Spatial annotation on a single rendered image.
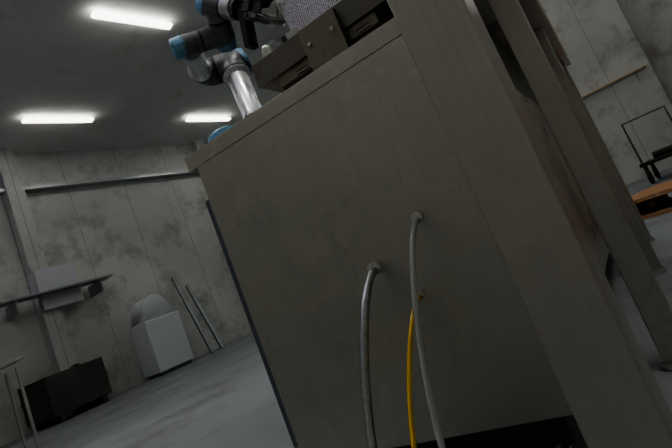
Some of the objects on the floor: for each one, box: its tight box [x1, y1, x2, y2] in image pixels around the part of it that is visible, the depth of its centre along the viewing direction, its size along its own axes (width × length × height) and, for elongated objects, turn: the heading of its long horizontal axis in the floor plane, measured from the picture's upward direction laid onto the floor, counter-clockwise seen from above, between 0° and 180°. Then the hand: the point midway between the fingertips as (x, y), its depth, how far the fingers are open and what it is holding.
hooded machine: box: [130, 294, 194, 380], centre depth 986 cm, size 77×65×152 cm
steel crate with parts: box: [17, 357, 112, 431], centre depth 821 cm, size 115×99×78 cm
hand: (285, 23), depth 151 cm, fingers closed, pressing on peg
